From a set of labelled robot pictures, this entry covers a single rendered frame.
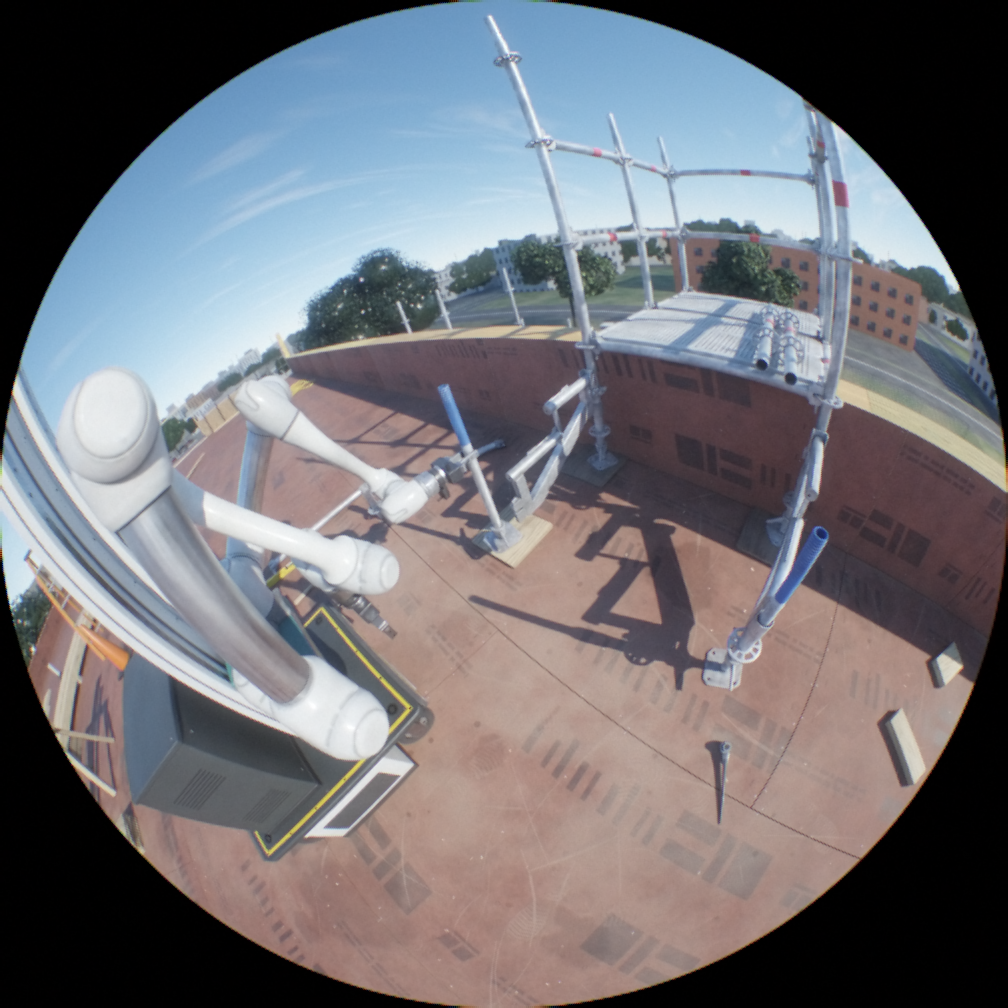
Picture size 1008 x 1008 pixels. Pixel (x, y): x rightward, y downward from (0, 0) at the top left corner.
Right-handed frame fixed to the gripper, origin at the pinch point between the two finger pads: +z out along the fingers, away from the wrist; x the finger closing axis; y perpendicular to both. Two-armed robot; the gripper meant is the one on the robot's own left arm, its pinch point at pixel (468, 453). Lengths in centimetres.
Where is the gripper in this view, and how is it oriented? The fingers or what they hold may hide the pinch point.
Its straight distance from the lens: 123.8
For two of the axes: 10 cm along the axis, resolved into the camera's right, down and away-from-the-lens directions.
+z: 7.0, -6.0, 3.8
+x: -6.6, -3.6, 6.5
